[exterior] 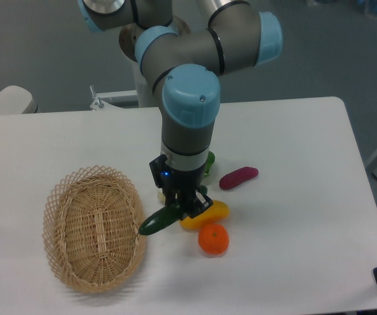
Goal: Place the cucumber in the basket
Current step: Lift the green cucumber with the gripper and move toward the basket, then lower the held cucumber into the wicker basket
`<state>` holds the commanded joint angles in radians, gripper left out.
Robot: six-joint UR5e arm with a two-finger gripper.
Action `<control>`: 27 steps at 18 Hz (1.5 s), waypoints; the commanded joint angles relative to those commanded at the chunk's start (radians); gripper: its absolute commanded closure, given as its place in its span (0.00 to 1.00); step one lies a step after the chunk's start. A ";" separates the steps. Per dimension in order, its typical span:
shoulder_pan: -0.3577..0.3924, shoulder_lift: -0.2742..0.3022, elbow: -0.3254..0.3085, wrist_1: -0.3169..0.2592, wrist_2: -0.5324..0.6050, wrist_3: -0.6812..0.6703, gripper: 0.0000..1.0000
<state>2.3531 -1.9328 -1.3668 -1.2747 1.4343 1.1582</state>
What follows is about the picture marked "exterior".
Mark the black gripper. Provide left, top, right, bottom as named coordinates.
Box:
left=149, top=154, right=213, bottom=219

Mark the green cucumber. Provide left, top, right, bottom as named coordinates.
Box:
left=138, top=204, right=181, bottom=236

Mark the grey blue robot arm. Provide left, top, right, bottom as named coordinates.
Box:
left=78, top=1, right=283, bottom=219

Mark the oval wicker basket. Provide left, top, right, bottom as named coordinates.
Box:
left=42, top=165, right=146, bottom=293

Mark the yellow bell pepper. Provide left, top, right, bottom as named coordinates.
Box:
left=179, top=200, right=231, bottom=230

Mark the orange tangerine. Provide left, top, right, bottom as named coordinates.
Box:
left=198, top=223, right=229, bottom=255

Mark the green pepper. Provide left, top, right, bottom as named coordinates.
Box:
left=204, top=151, right=215, bottom=177

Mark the white chair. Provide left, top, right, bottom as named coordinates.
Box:
left=0, top=85, right=39, bottom=116

